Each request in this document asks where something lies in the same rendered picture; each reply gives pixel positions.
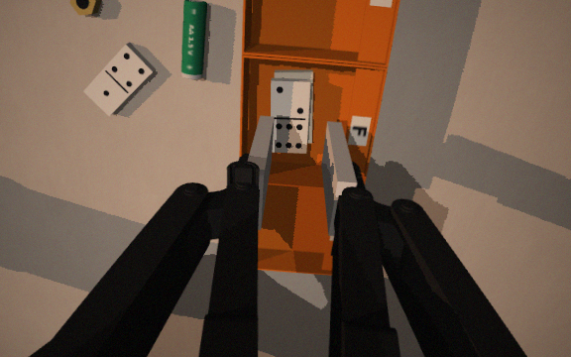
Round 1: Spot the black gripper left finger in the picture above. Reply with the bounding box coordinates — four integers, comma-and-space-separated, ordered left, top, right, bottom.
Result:
29, 116, 275, 357

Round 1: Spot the yellow hex nut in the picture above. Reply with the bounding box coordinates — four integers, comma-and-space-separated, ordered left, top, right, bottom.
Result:
69, 0, 102, 15

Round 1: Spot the orange rack of three bins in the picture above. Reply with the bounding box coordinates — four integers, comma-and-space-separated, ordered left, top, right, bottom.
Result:
240, 0, 400, 276

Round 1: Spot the white domino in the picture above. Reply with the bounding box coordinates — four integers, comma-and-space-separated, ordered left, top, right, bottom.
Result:
275, 69, 313, 144

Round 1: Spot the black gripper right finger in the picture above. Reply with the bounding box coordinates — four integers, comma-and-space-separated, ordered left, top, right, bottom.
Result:
321, 121, 527, 357

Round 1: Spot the green aa battery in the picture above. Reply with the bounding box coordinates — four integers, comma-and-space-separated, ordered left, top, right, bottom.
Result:
181, 0, 207, 80

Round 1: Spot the beige domino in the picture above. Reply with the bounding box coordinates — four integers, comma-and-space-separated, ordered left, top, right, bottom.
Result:
83, 43, 156, 116
271, 78, 310, 154

